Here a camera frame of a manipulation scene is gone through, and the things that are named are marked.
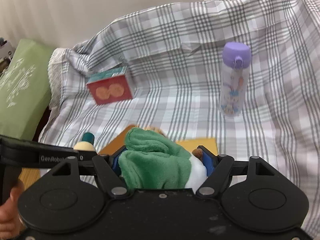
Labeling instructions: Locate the yellow floral drawstring pouch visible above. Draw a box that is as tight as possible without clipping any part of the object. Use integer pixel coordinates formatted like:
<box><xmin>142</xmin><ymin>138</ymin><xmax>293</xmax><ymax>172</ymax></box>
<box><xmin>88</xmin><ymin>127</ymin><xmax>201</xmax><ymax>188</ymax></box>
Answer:
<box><xmin>144</xmin><ymin>126</ymin><xmax>166</xmax><ymax>137</ymax></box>

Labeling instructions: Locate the woven basket with fabric liner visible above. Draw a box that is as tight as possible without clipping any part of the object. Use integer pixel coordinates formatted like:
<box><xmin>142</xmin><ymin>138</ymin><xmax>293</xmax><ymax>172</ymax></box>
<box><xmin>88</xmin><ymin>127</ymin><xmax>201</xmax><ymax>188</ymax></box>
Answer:
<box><xmin>19</xmin><ymin>168</ymin><xmax>40</xmax><ymax>190</ymax></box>

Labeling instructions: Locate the cream sponge with teal handle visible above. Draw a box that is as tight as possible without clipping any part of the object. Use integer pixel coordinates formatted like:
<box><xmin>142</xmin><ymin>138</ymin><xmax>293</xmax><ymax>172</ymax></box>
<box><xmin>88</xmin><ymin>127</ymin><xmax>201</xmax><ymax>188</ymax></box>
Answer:
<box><xmin>73</xmin><ymin>132</ymin><xmax>97</xmax><ymax>155</ymax></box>

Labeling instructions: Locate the purple lid cartoon bottle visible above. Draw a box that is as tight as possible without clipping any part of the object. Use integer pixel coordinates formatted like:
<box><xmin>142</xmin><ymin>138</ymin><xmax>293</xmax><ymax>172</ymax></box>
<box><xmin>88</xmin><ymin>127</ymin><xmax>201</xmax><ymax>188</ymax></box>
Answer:
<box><xmin>219</xmin><ymin>42</ymin><xmax>252</xmax><ymax>117</ymax></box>

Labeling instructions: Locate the white lace cloth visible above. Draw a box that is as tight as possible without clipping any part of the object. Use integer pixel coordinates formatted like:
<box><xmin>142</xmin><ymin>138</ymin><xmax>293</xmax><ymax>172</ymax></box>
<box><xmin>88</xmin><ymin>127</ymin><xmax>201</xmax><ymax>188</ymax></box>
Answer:
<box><xmin>48</xmin><ymin>48</ymin><xmax>67</xmax><ymax>111</ymax></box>

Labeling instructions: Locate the green plush toy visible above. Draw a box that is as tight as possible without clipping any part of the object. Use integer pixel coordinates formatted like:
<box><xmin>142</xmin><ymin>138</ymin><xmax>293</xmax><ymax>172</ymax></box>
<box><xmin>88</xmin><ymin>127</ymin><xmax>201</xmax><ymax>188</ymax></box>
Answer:
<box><xmin>118</xmin><ymin>127</ymin><xmax>207</xmax><ymax>192</ymax></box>

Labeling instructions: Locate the person's left hand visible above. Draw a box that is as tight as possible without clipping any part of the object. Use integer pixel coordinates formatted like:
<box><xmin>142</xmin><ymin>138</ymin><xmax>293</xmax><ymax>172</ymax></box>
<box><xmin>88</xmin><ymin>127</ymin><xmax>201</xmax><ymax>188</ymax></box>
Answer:
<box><xmin>0</xmin><ymin>179</ymin><xmax>24</xmax><ymax>239</ymax></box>

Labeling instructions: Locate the yellow cardboard box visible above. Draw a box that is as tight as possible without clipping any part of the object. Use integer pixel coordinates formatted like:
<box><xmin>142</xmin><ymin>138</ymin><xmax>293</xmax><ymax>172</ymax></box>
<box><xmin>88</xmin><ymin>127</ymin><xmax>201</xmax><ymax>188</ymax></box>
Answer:
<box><xmin>176</xmin><ymin>138</ymin><xmax>218</xmax><ymax>155</ymax></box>

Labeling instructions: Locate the red and teal box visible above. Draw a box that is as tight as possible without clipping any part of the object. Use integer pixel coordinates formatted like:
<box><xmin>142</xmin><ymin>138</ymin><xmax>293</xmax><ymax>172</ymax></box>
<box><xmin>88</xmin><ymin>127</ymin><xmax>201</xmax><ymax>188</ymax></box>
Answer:
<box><xmin>86</xmin><ymin>64</ymin><xmax>136</xmax><ymax>105</ymax></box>

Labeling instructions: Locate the grey plaid cloth cover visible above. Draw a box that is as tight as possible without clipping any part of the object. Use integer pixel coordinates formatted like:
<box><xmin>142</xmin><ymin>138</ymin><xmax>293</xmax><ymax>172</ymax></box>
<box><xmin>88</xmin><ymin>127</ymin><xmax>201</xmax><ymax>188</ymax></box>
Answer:
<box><xmin>39</xmin><ymin>0</ymin><xmax>319</xmax><ymax>238</ymax></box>

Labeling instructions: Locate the brown leather wallet case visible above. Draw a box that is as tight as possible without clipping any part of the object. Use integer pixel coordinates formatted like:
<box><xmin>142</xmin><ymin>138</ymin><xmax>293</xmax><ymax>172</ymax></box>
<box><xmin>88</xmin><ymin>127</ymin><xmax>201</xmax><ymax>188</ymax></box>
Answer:
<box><xmin>98</xmin><ymin>125</ymin><xmax>135</xmax><ymax>155</ymax></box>

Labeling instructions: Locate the green embroidered pillow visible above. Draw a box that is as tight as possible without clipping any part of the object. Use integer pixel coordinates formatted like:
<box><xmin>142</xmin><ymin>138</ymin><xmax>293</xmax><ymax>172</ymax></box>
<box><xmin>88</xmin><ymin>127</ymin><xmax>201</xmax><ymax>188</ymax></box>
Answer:
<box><xmin>1</xmin><ymin>39</ymin><xmax>55</xmax><ymax>140</ymax></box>

